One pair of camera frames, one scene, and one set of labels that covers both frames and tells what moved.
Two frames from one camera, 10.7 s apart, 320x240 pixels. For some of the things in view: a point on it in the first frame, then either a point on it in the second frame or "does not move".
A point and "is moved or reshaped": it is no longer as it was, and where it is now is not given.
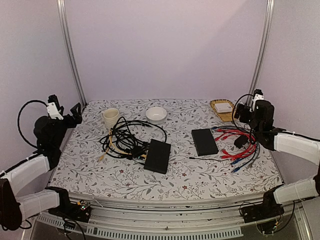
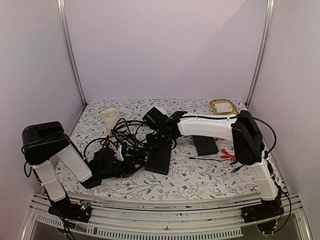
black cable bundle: x=123 y=141 is moved or reshaped
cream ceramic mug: x=111 y=117 does not move
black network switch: x=204 y=142 does not move
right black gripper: x=241 y=107 -> x=151 y=145
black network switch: x=157 y=156 does not move
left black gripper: x=78 y=117 -> x=131 y=168
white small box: x=223 y=107 does not move
